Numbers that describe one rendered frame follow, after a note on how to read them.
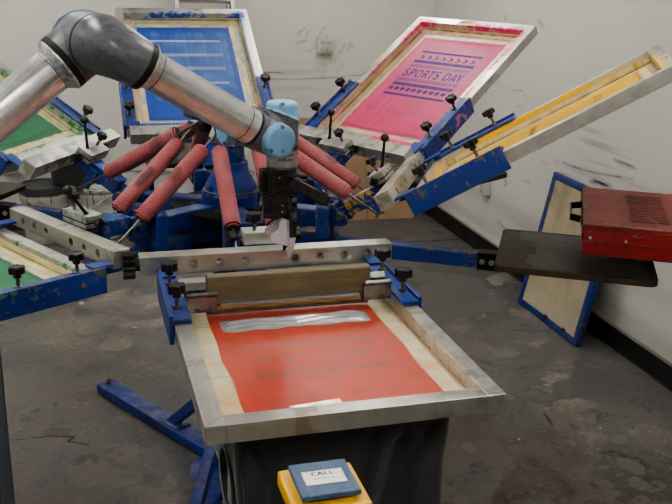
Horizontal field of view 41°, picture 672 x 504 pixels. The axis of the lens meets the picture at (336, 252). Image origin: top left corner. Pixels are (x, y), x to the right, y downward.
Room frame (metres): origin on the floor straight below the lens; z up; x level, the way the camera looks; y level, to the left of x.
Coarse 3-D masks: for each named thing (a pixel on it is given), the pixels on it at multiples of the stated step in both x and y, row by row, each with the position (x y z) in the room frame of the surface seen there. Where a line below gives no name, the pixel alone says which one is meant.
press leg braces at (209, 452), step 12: (180, 408) 3.07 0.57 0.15; (192, 408) 3.02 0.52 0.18; (168, 420) 3.13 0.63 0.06; (180, 420) 3.08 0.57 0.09; (204, 456) 2.66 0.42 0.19; (216, 456) 2.68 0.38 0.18; (204, 468) 2.63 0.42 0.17; (204, 480) 2.60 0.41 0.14; (192, 492) 2.57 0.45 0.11; (204, 492) 2.57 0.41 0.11
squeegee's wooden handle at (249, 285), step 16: (240, 272) 2.05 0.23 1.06; (256, 272) 2.05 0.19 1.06; (272, 272) 2.06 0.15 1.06; (288, 272) 2.07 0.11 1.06; (304, 272) 2.08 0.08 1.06; (320, 272) 2.09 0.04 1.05; (336, 272) 2.10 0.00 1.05; (352, 272) 2.11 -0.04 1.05; (368, 272) 2.12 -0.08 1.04; (208, 288) 2.01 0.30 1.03; (224, 288) 2.02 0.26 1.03; (240, 288) 2.03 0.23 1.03; (256, 288) 2.04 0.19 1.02; (272, 288) 2.05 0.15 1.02; (288, 288) 2.06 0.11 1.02; (304, 288) 2.07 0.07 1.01; (320, 288) 2.09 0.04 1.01; (336, 288) 2.10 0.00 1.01; (352, 288) 2.11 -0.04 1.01
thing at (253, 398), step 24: (240, 312) 2.05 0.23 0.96; (264, 312) 2.06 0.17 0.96; (288, 312) 2.06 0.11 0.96; (216, 336) 1.90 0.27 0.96; (240, 336) 1.91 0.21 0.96; (264, 336) 1.91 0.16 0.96; (288, 336) 1.91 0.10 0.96; (240, 360) 1.78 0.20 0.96; (240, 384) 1.66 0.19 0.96; (288, 384) 1.67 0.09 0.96; (312, 384) 1.67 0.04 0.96; (264, 408) 1.56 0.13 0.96
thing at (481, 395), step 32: (416, 320) 1.95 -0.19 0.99; (192, 352) 1.73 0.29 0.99; (448, 352) 1.77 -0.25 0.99; (192, 384) 1.59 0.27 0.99; (480, 384) 1.62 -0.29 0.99; (224, 416) 1.46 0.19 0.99; (256, 416) 1.47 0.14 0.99; (288, 416) 1.47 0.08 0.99; (320, 416) 1.48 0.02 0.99; (352, 416) 1.50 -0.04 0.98; (384, 416) 1.51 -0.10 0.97; (416, 416) 1.53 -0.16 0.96; (448, 416) 1.55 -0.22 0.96
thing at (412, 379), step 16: (352, 304) 2.13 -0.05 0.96; (320, 336) 1.92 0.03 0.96; (384, 336) 1.93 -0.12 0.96; (400, 352) 1.84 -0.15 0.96; (400, 368) 1.76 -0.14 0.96; (416, 368) 1.76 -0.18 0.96; (336, 384) 1.68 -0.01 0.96; (352, 384) 1.68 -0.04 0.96; (368, 384) 1.68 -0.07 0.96; (384, 384) 1.68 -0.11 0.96; (400, 384) 1.68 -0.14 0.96; (416, 384) 1.69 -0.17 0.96; (432, 384) 1.69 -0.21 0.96; (352, 400) 1.61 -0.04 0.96
